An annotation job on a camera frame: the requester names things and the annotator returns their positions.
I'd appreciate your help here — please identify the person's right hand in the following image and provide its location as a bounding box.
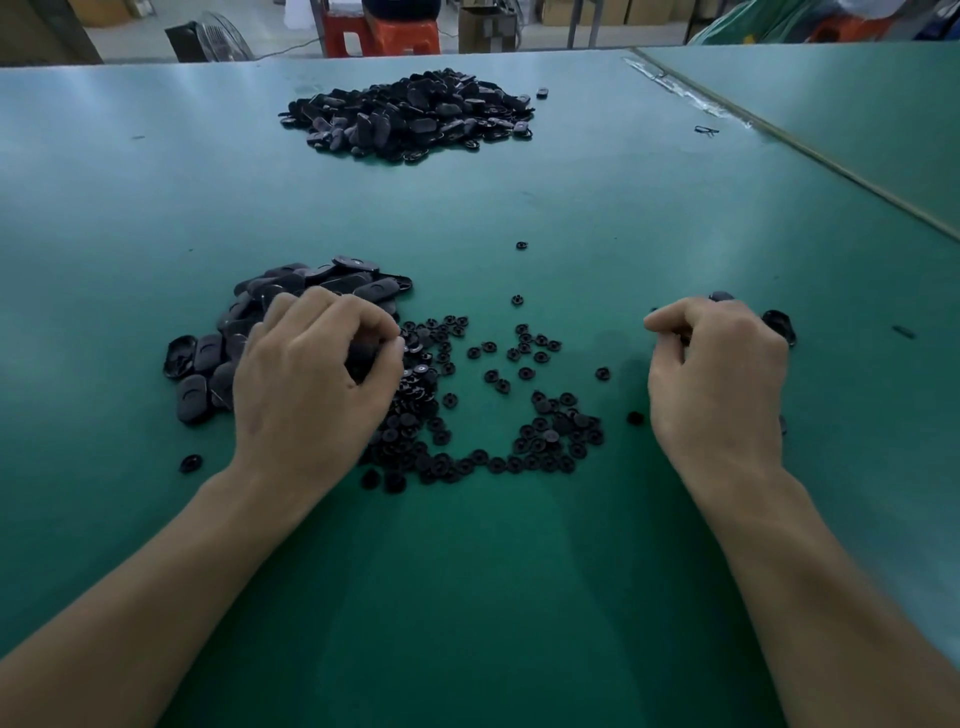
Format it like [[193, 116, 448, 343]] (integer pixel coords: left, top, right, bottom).
[[642, 295, 792, 500]]

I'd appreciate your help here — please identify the person's left hand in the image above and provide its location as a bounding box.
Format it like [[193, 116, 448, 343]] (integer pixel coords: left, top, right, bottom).
[[232, 285, 407, 497]]

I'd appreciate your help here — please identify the pile of black oval shells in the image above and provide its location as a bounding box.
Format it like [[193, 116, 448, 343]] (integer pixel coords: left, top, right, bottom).
[[762, 307, 800, 350]]

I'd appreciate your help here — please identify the pile of small black buttons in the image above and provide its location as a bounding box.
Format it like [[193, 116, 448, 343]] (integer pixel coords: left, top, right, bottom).
[[357, 312, 650, 495]]

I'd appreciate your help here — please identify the person's right forearm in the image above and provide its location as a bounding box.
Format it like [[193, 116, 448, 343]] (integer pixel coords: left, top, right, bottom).
[[697, 468, 960, 728]]

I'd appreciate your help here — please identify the person's left forearm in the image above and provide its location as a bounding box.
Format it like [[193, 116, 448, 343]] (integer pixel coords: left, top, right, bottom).
[[0, 457, 324, 728]]

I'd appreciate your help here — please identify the red plastic stool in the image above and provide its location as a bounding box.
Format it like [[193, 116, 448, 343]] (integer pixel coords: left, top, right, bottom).
[[817, 12, 899, 42], [370, 15, 443, 57], [322, 7, 374, 57]]

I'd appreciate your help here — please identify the grey floor fan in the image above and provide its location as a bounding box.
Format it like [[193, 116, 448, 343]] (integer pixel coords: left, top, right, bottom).
[[165, 12, 257, 63]]

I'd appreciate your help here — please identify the green striped bag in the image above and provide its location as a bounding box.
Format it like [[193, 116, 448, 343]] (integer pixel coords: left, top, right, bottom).
[[693, 0, 827, 44]]

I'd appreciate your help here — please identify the small open cardboard box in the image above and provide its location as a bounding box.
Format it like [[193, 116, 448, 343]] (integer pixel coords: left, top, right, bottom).
[[459, 4, 522, 54]]

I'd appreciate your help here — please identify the large brown cardboard box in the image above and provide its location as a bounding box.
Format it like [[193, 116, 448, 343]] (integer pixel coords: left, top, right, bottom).
[[0, 0, 104, 66]]

